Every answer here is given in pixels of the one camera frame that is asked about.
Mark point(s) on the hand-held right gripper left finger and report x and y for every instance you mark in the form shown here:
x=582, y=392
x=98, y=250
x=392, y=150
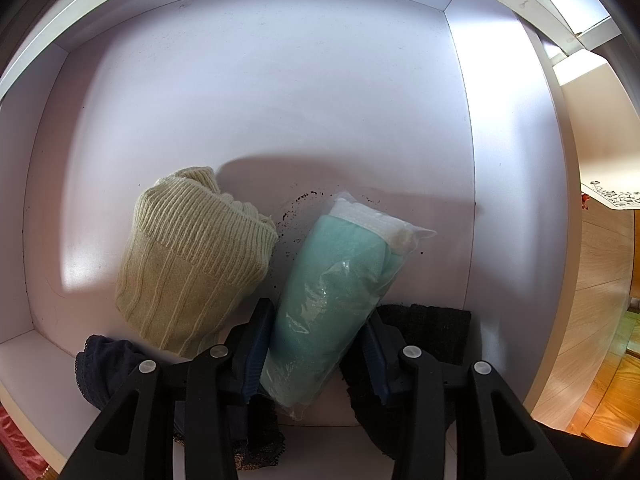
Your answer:
x=255, y=355

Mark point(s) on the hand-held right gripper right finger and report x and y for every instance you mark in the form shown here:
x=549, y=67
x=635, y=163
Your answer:
x=382, y=365

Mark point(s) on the black knit garment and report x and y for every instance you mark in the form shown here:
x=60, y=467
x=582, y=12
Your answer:
x=440, y=330

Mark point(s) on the teal towel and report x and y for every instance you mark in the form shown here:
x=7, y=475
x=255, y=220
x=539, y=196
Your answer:
x=320, y=310

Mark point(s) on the cream ribbed knit garment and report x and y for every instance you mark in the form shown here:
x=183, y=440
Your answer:
x=190, y=260

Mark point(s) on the dark navy lace garment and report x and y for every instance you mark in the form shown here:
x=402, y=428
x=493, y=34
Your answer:
x=105, y=365

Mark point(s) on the red patterned cloth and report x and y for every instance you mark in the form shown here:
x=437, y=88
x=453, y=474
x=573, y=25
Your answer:
x=20, y=450

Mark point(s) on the small red ornament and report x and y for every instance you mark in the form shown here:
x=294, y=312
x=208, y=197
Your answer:
x=585, y=201

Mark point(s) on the white floral-print drawer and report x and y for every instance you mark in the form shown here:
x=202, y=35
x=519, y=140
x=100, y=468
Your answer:
x=615, y=197

